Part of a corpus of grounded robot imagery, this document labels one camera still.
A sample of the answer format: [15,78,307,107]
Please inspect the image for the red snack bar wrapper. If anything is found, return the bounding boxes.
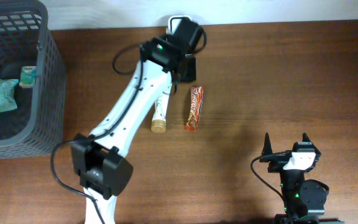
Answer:
[185,86,204,132]

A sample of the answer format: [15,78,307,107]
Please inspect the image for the white tube with gold cap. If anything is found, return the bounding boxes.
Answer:
[151,83,172,133]

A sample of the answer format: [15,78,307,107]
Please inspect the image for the small Kleenex tissue pack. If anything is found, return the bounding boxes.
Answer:
[19,66,36,88]

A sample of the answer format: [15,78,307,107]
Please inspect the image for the teal snack packet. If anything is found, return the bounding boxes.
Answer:
[0,79,19,113]

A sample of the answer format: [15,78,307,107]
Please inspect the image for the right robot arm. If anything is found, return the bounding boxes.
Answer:
[250,133,343,224]

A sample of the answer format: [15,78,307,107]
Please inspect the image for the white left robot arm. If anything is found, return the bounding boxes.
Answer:
[71,17,206,223]

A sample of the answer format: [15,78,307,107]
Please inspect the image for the white barcode scanner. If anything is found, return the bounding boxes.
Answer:
[166,15,191,34]

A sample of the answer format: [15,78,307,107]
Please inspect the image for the grey plastic mesh basket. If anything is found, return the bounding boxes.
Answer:
[0,1,67,159]

